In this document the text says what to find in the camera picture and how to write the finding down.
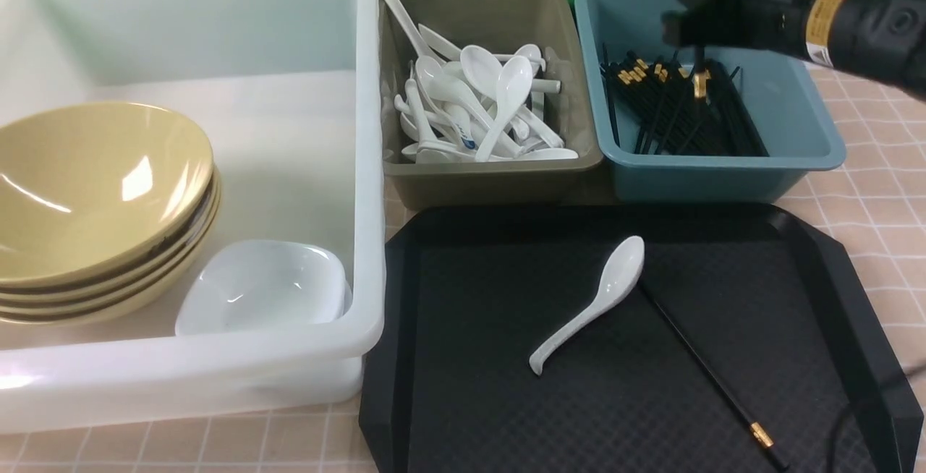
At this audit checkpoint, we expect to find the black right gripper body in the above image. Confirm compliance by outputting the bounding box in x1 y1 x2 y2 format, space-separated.
662 0 810 61

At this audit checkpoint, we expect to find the white soup spoon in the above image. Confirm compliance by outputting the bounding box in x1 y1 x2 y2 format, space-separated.
528 236 645 377

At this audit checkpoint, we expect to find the black gold-banded chopstick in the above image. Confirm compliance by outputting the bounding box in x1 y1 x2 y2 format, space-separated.
639 283 791 472
686 45 711 155

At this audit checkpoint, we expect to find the white square dish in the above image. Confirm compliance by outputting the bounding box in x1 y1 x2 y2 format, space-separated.
174 239 352 336

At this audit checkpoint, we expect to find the tan noodle bowl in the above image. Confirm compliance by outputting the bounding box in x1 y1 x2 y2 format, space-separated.
1 103 213 289

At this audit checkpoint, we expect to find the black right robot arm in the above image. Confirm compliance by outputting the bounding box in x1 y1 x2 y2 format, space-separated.
662 0 925 100

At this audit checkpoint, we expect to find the top stacked tan bowl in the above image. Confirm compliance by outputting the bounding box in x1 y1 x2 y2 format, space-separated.
1 166 221 308

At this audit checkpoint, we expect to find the stacked tan bowl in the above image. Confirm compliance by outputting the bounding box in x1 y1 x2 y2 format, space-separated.
1 166 221 308
1 197 221 325

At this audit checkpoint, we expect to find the lower stacked tan bowl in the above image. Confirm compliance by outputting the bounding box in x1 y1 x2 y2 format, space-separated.
1 197 221 325

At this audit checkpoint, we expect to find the pile of black chopsticks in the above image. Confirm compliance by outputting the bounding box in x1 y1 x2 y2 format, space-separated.
599 45 768 157

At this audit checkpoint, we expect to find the blue plastic bin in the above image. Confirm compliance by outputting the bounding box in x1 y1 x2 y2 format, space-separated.
574 0 846 203

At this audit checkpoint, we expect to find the brown plastic bin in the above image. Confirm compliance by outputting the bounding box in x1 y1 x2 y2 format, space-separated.
379 0 604 210

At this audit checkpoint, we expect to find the pile of white spoons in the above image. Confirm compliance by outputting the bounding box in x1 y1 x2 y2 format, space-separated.
383 0 578 164

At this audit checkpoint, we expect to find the black serving tray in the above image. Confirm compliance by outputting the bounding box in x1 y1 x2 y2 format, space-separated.
358 204 924 472

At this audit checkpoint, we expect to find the large white plastic tub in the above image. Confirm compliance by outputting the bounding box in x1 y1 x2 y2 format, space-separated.
2 0 385 434

